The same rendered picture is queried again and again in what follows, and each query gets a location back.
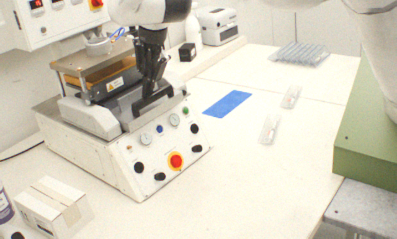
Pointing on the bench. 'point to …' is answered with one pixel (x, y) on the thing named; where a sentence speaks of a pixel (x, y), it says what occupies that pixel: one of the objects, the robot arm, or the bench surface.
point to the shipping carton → (54, 208)
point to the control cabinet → (53, 12)
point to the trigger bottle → (193, 29)
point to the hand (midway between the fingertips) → (147, 87)
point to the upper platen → (100, 74)
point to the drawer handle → (151, 99)
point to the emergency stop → (176, 161)
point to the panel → (162, 148)
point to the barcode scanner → (14, 233)
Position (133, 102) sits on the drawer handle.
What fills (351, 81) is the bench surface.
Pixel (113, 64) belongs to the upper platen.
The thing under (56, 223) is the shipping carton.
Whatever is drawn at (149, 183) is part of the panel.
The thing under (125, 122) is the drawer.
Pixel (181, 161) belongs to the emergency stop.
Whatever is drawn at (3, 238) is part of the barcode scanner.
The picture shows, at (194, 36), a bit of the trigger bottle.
